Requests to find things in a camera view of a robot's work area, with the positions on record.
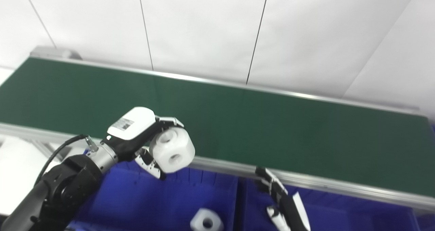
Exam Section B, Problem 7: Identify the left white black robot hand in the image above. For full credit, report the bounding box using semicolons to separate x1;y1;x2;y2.
102;107;186;180

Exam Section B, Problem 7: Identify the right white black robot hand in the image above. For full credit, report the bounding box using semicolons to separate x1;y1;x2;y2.
255;166;311;231

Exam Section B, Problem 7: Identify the white cube part with holes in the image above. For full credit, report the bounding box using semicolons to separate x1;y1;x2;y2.
150;127;196;174
190;208;225;231

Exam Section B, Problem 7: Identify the green conveyor belt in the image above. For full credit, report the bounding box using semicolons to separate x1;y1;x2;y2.
0;57;435;198
0;51;435;213

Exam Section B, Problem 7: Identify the aluminium conveyor leg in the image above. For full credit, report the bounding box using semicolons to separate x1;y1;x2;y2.
31;139;85;162

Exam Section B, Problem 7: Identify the grey conveyor end housing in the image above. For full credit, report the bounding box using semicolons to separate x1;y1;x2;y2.
30;46;83;60

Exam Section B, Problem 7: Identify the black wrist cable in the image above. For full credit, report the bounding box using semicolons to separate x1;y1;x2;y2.
34;134;100;187

